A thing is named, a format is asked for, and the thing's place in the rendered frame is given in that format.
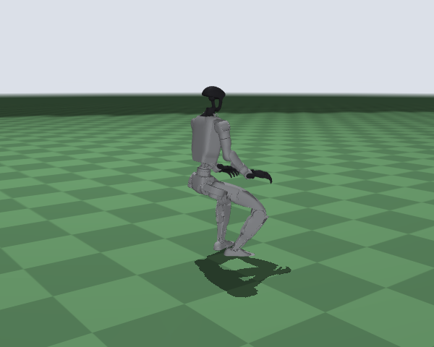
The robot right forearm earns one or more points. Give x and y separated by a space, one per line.
238 165

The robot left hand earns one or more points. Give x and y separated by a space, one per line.
227 169

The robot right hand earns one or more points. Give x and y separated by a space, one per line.
260 174

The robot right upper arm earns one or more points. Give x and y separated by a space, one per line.
222 127

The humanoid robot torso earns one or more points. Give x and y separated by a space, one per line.
206 148

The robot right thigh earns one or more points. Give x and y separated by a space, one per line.
236 195

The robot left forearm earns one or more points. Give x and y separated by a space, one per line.
214 165

